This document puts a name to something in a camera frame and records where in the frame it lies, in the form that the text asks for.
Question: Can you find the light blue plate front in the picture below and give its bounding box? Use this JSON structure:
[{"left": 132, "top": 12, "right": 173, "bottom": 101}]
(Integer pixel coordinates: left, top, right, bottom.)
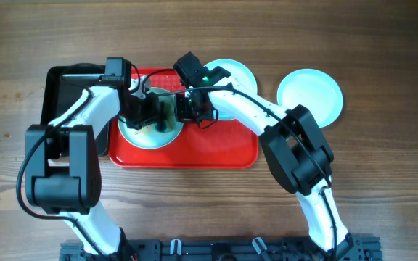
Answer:
[{"left": 118, "top": 87, "right": 184, "bottom": 149}]

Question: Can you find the light blue plate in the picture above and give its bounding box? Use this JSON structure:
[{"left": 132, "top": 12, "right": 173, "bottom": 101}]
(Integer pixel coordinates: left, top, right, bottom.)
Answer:
[
  {"left": 276, "top": 68, "right": 344, "bottom": 128},
  {"left": 205, "top": 59, "right": 258, "bottom": 120},
  {"left": 118, "top": 87, "right": 184, "bottom": 149}
]

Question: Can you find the green yellow sponge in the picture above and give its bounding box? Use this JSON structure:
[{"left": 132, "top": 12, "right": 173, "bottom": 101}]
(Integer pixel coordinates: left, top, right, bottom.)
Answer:
[{"left": 154, "top": 101, "right": 175, "bottom": 133}]

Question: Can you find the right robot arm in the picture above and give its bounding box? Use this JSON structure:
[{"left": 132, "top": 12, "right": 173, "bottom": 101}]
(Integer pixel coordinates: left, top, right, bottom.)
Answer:
[{"left": 176, "top": 66, "right": 349, "bottom": 260}]

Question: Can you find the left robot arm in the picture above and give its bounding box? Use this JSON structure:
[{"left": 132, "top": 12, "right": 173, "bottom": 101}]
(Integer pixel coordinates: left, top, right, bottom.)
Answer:
[{"left": 16, "top": 81, "right": 164, "bottom": 260}]

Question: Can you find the red plastic tray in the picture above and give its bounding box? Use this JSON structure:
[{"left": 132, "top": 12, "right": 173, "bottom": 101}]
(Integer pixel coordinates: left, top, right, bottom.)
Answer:
[{"left": 107, "top": 67, "right": 260, "bottom": 170}]

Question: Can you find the black rectangular tray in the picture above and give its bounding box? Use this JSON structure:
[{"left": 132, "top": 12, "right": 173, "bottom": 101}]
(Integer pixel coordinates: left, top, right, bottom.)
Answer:
[{"left": 40, "top": 63, "right": 110, "bottom": 158}]

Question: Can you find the light blue plate back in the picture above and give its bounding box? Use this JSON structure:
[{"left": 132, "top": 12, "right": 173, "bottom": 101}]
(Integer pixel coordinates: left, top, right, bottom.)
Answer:
[{"left": 205, "top": 59, "right": 258, "bottom": 120}]

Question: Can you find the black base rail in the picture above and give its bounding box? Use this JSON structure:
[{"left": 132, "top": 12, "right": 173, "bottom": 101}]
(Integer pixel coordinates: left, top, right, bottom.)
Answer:
[{"left": 59, "top": 236, "right": 382, "bottom": 261}]

